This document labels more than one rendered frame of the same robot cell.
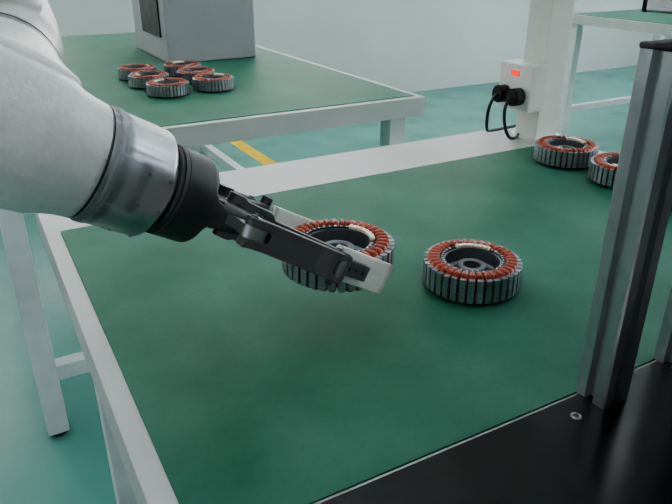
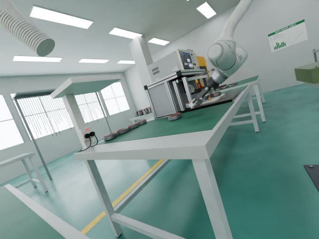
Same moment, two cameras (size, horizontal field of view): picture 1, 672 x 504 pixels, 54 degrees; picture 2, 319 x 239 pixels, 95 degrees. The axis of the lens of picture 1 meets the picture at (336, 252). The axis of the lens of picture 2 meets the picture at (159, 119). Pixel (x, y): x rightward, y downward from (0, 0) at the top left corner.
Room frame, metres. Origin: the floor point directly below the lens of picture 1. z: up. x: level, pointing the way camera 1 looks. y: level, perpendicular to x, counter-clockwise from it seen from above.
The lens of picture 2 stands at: (1.24, 0.84, 0.93)
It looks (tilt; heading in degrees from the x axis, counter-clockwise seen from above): 7 degrees down; 247
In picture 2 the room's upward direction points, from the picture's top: 18 degrees counter-clockwise
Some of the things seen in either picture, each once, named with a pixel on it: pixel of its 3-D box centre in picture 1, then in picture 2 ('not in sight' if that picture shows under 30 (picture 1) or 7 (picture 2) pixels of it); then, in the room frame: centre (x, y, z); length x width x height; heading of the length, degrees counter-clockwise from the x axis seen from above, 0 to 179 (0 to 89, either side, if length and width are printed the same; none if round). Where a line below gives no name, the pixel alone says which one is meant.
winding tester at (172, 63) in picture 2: not in sight; (174, 68); (0.27, -0.57, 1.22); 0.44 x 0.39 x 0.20; 29
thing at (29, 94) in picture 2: not in sight; (75, 126); (1.70, -3.53, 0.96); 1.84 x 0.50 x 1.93; 29
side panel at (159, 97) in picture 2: not in sight; (161, 101); (0.61, -0.48, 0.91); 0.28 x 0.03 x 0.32; 119
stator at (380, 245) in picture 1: (337, 253); (193, 103); (0.59, 0.00, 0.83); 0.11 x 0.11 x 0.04
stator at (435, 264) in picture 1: (471, 270); (174, 116); (0.68, -0.16, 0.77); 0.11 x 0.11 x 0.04
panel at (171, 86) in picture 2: not in sight; (187, 92); (0.25, -0.51, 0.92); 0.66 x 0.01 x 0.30; 29
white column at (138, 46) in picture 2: not in sight; (150, 83); (-1.11, -4.40, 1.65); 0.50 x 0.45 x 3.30; 119
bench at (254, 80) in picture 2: not in sight; (235, 99); (-1.85, -1.61, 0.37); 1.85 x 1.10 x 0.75; 29
